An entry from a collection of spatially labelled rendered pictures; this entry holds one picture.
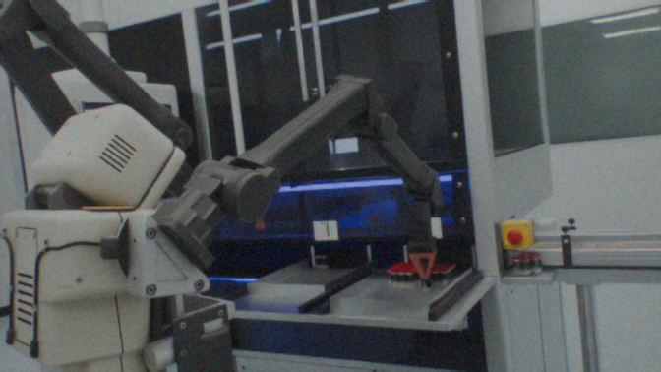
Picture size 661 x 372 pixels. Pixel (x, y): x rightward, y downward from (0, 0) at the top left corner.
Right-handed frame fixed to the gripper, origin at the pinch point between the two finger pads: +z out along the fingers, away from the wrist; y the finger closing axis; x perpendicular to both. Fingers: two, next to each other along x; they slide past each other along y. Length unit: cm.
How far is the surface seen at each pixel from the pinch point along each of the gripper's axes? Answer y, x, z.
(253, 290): 3, 50, 3
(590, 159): 465, -108, 17
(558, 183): 472, -78, 38
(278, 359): 31, 57, 35
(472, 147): 15.1, -14.4, -31.3
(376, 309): -18.1, 10.0, 3.0
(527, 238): 10.7, -26.6, -5.9
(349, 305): -16.3, 16.9, 2.5
